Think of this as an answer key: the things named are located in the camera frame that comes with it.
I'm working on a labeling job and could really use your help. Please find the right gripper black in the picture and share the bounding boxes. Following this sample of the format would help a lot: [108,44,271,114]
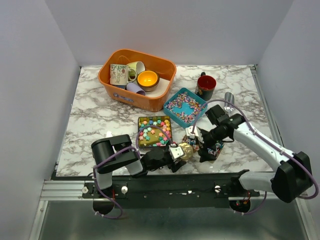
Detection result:
[195,127,228,163]

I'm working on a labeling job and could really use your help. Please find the gold tin round lollipops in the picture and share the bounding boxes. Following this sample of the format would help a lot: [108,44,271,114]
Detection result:
[182,135,224,160]

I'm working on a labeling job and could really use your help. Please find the gold round lid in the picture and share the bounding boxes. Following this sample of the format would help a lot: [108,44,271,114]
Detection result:
[178,142,194,161]

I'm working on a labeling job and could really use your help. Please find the gold tin star candies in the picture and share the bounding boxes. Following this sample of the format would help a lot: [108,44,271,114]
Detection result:
[137,115,173,149]

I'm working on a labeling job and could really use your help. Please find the teal tin swirl lollipops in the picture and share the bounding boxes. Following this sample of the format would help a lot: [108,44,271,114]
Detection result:
[163,87,207,129]

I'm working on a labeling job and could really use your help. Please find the metal scoop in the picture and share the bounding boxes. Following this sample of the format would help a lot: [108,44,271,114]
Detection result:
[224,91,235,114]

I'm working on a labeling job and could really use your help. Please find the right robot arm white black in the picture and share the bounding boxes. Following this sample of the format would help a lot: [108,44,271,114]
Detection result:
[191,105,315,203]

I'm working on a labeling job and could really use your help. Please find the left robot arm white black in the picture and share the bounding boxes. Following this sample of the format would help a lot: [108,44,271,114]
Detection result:
[91,134,186,198]

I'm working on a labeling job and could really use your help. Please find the black red skull mug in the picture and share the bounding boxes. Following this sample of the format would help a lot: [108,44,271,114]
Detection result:
[195,72,217,102]

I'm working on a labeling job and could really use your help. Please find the orange plastic bin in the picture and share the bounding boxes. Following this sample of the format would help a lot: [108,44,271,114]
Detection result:
[98,48,177,112]

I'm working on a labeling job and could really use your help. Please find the yellow inside dark cup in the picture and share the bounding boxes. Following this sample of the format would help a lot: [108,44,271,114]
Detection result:
[136,70,160,92]

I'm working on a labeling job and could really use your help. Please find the lavender cup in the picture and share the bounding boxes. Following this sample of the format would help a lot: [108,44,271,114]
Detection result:
[126,82,146,96]

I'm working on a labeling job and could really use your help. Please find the pale green mug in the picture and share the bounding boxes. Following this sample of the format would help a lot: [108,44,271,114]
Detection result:
[127,61,146,82]

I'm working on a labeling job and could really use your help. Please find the illustrated white mug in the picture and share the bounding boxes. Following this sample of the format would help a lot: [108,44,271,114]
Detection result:
[110,64,129,86]

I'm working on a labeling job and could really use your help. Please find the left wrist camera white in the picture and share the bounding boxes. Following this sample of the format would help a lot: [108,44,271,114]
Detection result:
[169,145,185,160]

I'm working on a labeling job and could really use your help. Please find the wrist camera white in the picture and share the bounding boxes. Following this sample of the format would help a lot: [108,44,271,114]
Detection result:
[185,125,207,144]
[169,145,185,160]

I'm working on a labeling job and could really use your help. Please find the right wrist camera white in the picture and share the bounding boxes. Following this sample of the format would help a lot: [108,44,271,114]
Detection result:
[185,125,207,144]

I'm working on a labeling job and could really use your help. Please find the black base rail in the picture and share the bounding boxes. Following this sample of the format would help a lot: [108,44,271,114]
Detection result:
[51,171,281,210]

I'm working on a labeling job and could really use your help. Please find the aluminium frame rail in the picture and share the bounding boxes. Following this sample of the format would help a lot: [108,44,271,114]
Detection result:
[40,180,85,201]

